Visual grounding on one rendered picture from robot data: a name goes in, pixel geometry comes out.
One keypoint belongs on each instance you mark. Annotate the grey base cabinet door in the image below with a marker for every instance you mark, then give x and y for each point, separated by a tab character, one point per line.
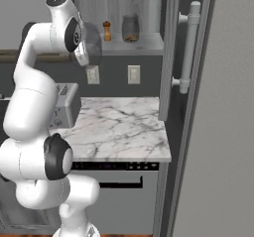
13	211

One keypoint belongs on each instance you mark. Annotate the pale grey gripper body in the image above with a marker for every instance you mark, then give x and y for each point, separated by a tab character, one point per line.
88	47

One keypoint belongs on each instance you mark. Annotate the glass storage jar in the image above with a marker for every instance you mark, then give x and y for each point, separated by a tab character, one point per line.
130	27

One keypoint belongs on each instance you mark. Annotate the white wall socket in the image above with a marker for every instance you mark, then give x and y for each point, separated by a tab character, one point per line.
93	75

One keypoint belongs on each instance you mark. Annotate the grey wood wall cabinet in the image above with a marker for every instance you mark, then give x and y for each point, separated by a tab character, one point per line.
132	3

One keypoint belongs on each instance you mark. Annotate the white light switch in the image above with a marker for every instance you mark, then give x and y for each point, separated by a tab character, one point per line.
134	74

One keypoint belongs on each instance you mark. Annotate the silver toaster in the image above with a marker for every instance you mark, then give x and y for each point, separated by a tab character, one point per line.
67	105

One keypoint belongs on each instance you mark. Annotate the grey wood cabinet door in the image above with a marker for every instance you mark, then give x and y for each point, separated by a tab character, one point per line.
169	49

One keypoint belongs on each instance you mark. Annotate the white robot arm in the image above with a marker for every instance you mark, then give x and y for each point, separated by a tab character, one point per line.
29	115

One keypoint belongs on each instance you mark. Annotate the grey dishwasher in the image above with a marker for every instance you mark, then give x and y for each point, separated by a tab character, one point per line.
129	208

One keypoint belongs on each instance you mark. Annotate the brown wooden wall rail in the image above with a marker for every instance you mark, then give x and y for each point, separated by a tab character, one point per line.
8	56

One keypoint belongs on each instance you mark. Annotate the grey tall fridge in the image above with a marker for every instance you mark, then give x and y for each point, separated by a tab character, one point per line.
225	122

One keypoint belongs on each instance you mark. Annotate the wooden pepper mill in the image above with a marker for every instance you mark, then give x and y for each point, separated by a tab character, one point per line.
106	31

